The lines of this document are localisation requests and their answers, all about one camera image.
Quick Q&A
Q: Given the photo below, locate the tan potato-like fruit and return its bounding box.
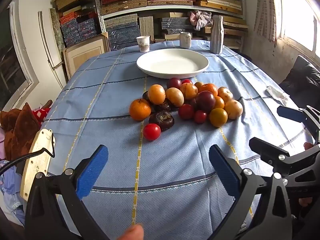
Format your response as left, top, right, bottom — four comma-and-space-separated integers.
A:
224, 100, 243, 120

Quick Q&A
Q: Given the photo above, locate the yellow orange citrus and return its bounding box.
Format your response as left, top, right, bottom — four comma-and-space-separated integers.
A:
209, 108, 228, 128

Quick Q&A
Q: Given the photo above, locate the small tan fruit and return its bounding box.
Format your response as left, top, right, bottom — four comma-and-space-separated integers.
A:
217, 87, 233, 102

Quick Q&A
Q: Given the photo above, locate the dark red plum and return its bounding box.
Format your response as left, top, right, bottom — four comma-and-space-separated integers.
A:
196, 90, 215, 113

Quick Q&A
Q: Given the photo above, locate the red cherry tomato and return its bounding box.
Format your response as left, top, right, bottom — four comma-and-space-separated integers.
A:
143, 124, 161, 141

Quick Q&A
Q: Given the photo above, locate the dark brown mangosteen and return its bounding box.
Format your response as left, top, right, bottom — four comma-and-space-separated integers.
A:
149, 111, 175, 132

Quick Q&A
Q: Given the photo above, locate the orange mandarin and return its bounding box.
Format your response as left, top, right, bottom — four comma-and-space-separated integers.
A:
129, 99, 151, 121

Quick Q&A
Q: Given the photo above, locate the large yellow passion fruit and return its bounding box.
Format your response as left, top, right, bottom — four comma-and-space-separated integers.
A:
148, 84, 165, 105

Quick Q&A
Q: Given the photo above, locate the person's right hand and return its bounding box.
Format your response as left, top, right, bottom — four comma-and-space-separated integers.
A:
297, 141, 316, 208

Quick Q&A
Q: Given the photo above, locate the person's left hand thumb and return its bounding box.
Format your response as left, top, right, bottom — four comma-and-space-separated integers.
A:
117, 224, 144, 240

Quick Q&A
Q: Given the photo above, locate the crumpled white tissue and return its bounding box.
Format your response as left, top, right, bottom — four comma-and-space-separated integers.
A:
266, 86, 290, 106

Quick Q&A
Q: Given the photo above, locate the black cushion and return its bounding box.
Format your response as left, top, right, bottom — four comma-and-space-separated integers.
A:
279, 55, 320, 111

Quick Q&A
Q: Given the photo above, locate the cream wooden board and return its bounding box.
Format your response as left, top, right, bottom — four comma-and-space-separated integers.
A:
20, 129, 55, 201

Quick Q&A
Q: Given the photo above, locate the blue checked tablecloth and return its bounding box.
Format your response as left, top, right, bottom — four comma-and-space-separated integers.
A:
42, 41, 313, 239

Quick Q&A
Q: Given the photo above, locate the small red tomato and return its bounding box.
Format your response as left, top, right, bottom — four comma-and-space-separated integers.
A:
194, 110, 207, 124

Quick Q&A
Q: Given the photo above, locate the small orange kumquat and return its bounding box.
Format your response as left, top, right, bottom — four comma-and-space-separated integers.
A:
214, 96, 225, 109

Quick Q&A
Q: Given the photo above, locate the orange tangerine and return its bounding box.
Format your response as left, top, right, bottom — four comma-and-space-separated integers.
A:
199, 83, 218, 96

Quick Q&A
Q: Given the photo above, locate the dark plum on table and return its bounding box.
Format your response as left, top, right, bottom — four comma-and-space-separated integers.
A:
167, 77, 182, 89

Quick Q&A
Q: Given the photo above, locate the silver metal bottle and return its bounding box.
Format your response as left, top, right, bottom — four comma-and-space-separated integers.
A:
210, 15, 224, 54

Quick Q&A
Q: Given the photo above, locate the framed cardboard panel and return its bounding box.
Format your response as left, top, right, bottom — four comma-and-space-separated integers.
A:
63, 32, 110, 79

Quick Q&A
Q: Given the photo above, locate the white oval plate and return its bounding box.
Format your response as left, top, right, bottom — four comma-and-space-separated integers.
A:
136, 48, 209, 79

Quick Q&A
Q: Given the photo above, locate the pink crumpled cloth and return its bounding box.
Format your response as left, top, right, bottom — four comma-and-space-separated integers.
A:
188, 10, 213, 31

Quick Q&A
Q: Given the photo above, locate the white drink can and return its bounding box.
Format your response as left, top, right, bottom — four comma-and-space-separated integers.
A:
179, 32, 192, 49

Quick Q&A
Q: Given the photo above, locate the white paper cup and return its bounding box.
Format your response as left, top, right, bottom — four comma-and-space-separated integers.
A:
136, 36, 150, 53

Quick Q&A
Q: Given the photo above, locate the metal storage shelf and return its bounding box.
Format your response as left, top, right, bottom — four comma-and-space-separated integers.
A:
95, 0, 248, 52

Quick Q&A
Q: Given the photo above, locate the black cable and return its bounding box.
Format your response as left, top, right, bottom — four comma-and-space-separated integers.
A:
0, 132, 57, 177

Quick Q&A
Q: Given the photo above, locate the window with white frame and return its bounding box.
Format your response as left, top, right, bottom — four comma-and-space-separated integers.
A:
1, 0, 39, 111

